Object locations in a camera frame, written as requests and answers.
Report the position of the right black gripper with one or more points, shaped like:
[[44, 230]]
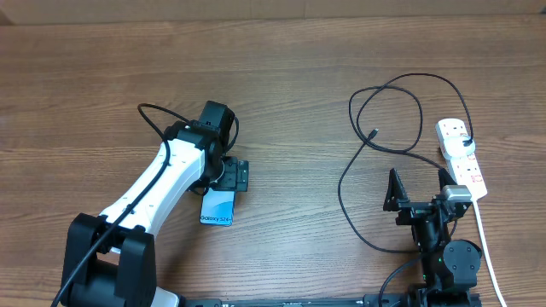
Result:
[[396, 200]]

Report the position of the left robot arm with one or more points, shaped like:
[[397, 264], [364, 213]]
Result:
[[110, 259]]

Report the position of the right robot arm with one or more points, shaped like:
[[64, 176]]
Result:
[[449, 266]]

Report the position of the blue Galaxy S24+ smartphone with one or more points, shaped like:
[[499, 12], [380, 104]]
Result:
[[218, 208]]

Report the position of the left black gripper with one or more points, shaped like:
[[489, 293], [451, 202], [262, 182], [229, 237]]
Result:
[[235, 178]]

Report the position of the white power strip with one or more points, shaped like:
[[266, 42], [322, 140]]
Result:
[[465, 171]]

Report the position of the white charger plug adapter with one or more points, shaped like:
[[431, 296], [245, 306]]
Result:
[[457, 147]]

